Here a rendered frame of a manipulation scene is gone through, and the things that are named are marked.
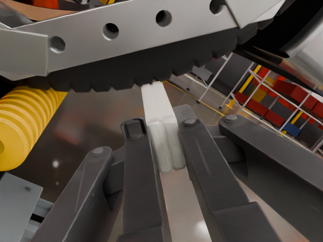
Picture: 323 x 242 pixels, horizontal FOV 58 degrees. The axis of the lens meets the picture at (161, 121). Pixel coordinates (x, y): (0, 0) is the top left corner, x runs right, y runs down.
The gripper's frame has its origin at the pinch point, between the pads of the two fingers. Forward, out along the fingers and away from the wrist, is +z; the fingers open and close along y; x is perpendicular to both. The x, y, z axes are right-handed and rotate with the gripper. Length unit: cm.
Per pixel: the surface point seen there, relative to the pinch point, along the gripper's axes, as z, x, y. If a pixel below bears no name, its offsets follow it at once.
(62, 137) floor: 110, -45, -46
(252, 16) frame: 8.0, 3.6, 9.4
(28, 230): 36, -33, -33
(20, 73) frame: 8.3, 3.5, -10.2
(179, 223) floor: 85, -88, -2
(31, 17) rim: 16.7, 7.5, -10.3
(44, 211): 45, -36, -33
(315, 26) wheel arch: 24.0, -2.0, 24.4
